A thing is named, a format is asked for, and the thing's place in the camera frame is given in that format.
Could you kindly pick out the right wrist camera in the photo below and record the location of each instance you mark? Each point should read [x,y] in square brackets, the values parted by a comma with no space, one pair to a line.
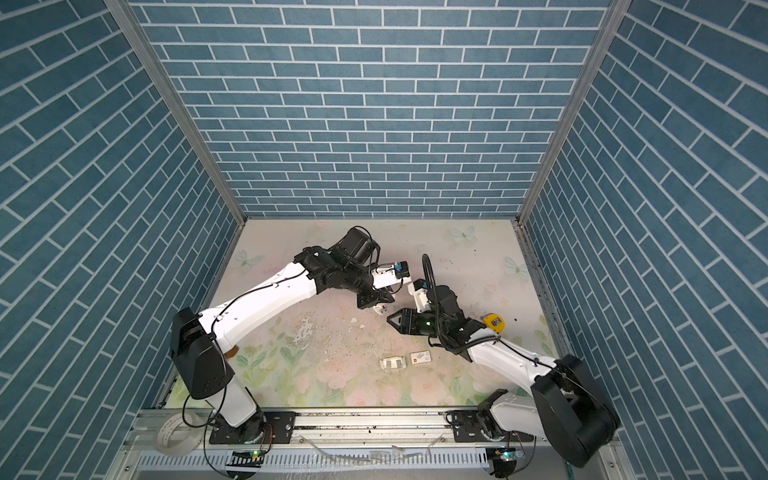
[418,289]

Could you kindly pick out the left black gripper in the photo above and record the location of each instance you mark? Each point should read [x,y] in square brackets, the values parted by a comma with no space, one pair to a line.
[375,296]

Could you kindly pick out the aluminium front rail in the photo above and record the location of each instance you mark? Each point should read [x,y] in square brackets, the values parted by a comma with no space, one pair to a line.
[355,427]

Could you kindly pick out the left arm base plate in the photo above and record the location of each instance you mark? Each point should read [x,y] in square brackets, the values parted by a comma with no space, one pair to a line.
[265,427]

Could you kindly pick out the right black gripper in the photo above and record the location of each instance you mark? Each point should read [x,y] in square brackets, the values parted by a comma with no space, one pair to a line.
[406,319]

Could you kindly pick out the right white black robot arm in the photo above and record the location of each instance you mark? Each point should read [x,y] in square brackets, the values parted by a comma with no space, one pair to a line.
[570,410]

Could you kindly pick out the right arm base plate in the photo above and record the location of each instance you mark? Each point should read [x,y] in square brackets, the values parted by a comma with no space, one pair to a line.
[474,426]

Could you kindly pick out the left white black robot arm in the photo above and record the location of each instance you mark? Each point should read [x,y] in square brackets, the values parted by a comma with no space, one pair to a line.
[200,340]

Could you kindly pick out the white staple box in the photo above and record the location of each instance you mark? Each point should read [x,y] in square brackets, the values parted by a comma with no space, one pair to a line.
[420,357]

